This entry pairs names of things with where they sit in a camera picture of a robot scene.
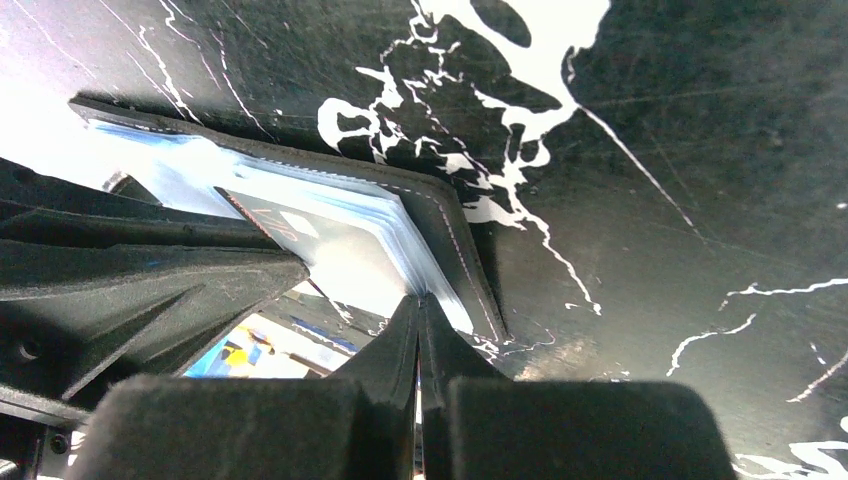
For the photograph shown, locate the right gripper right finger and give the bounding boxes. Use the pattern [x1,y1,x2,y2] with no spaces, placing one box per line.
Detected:
[418,295,734,479]

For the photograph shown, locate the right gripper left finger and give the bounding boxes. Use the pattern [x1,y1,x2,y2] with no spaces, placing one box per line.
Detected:
[67,296,420,479]

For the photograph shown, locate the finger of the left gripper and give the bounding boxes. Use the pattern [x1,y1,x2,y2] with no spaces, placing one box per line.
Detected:
[1,159,278,250]
[1,240,308,404]

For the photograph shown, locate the black leather card holder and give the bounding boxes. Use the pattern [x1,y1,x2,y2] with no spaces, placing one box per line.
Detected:
[69,96,506,342]

